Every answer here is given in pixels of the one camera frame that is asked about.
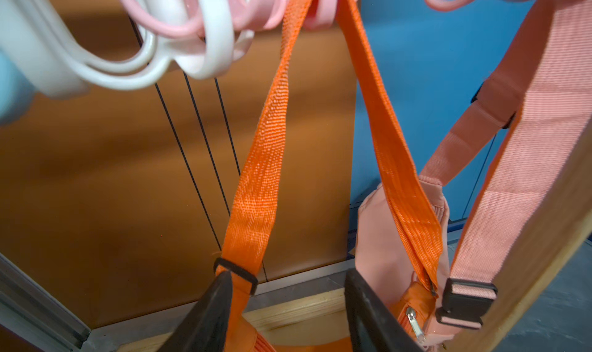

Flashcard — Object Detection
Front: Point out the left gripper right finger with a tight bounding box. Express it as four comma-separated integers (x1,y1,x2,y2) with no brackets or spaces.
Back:
345,269,422,352

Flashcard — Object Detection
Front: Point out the blue plastic hook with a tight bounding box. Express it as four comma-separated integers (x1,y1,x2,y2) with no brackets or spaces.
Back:
0,52,36,125

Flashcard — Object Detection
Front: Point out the pink plastic hook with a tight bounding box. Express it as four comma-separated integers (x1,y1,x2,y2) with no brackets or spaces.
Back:
120,0,339,39

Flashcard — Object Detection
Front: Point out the wooden hanging rack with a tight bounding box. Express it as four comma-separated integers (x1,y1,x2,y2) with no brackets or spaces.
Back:
115,120,592,352

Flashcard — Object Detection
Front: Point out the light pink strap bag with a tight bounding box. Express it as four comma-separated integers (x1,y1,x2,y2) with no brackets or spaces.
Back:
355,0,591,351

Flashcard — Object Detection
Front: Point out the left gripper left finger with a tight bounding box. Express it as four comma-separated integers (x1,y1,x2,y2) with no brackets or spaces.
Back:
157,272,233,352

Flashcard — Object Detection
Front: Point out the white plastic hook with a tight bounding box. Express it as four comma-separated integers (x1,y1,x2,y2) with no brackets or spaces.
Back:
1,0,254,99

